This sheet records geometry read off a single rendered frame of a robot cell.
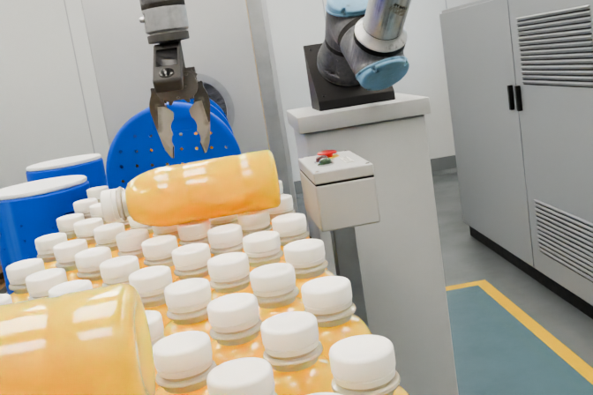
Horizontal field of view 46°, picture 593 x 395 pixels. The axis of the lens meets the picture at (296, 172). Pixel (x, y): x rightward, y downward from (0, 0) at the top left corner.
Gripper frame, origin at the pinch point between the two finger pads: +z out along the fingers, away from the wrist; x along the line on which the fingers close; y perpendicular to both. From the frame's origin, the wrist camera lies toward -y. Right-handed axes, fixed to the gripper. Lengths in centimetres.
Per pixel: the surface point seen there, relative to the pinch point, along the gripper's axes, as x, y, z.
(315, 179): -19.8, -12.3, 6.8
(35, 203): 46, 72, 16
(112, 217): 8.2, -39.6, 2.1
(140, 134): 10.0, 23.8, -1.9
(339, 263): -22.8, -4.5, 23.9
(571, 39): -146, 137, -3
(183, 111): 0.7, 23.9, -5.2
